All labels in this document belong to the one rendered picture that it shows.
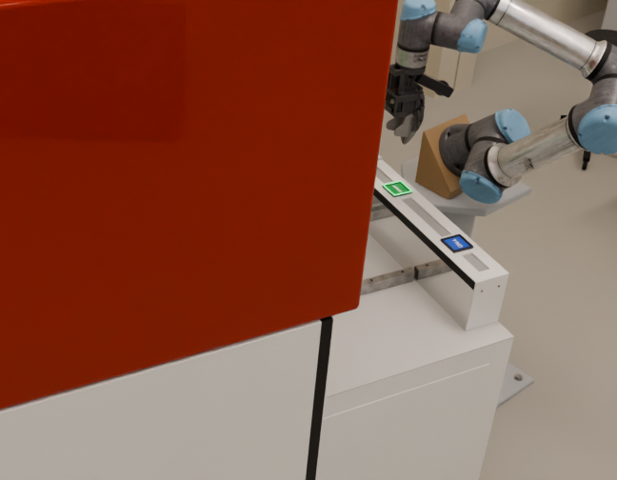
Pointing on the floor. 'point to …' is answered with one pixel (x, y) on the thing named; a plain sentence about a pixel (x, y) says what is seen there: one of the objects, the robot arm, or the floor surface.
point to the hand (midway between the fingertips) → (407, 138)
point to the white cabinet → (416, 422)
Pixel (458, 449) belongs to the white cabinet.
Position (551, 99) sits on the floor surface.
